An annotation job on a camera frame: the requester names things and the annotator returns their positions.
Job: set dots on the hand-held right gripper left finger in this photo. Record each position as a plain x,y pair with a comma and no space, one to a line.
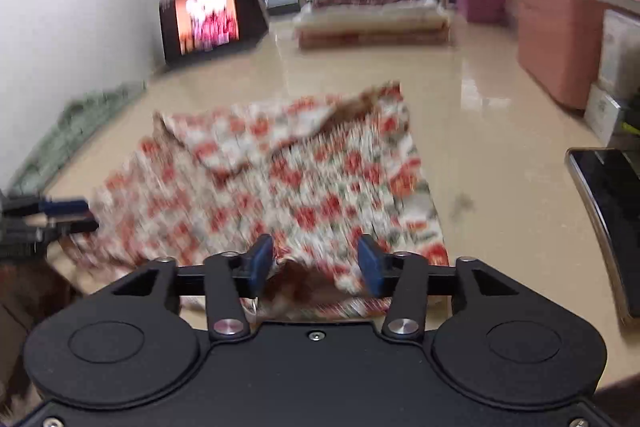
260,264

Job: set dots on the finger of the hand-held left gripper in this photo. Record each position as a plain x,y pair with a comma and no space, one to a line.
60,206
50,232

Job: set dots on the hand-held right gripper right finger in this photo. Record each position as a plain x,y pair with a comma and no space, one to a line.
370,267

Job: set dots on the red floral garment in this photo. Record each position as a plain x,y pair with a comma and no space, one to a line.
300,177

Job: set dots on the stack of folded clothes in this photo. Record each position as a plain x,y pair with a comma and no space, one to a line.
370,14

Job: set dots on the green bear print cloth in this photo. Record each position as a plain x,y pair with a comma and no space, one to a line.
75,127

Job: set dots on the black tablet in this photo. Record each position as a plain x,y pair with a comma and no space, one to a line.
205,19

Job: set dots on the black phone silver edge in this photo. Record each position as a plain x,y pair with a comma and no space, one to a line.
610,197

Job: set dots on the small white box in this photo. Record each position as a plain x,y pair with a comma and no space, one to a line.
602,114

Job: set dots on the salmon pink storage box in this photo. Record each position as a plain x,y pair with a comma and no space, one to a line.
555,52

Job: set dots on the neon green black garment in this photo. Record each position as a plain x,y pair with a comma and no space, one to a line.
627,132

